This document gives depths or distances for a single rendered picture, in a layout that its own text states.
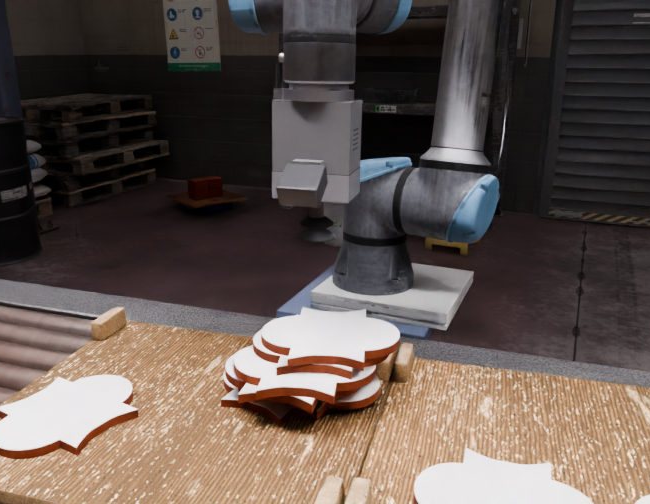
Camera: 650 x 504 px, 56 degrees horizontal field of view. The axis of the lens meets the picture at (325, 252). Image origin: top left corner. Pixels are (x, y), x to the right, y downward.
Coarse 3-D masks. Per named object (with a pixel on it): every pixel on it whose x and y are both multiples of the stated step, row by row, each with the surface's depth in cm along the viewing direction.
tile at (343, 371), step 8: (256, 336) 70; (256, 344) 68; (256, 352) 67; (264, 352) 66; (272, 352) 66; (272, 360) 66; (280, 360) 64; (368, 360) 65; (376, 360) 65; (280, 368) 63; (288, 368) 64; (296, 368) 64; (304, 368) 64; (312, 368) 64; (320, 368) 64; (328, 368) 64; (336, 368) 63; (344, 368) 63; (352, 368) 63; (344, 376) 63
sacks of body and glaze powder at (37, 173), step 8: (32, 144) 491; (40, 144) 498; (32, 152) 494; (32, 160) 489; (40, 160) 496; (32, 168) 492; (40, 168) 498; (32, 176) 488; (40, 176) 495; (40, 184) 505; (40, 192) 498; (48, 192) 506; (40, 200) 500; (48, 200) 508; (40, 208) 501; (48, 208) 509; (40, 216) 502
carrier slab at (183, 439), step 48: (144, 336) 85; (192, 336) 85; (240, 336) 85; (48, 384) 72; (144, 384) 72; (192, 384) 72; (384, 384) 72; (144, 432) 63; (192, 432) 63; (240, 432) 63; (288, 432) 63; (336, 432) 63; (0, 480) 56; (48, 480) 56; (96, 480) 56; (144, 480) 56; (192, 480) 56; (240, 480) 56; (288, 480) 56
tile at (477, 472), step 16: (448, 464) 57; (464, 464) 57; (480, 464) 57; (496, 464) 57; (512, 464) 57; (544, 464) 57; (416, 480) 55; (432, 480) 55; (448, 480) 55; (464, 480) 55; (480, 480) 55; (496, 480) 55; (512, 480) 55; (528, 480) 55; (544, 480) 55; (416, 496) 53; (432, 496) 53; (448, 496) 53; (464, 496) 53; (480, 496) 53; (496, 496) 53; (512, 496) 53; (528, 496) 53; (544, 496) 53; (560, 496) 53; (576, 496) 53
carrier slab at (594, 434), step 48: (432, 384) 72; (480, 384) 72; (528, 384) 72; (576, 384) 72; (384, 432) 63; (432, 432) 63; (480, 432) 63; (528, 432) 63; (576, 432) 63; (624, 432) 63; (384, 480) 56; (576, 480) 56; (624, 480) 56
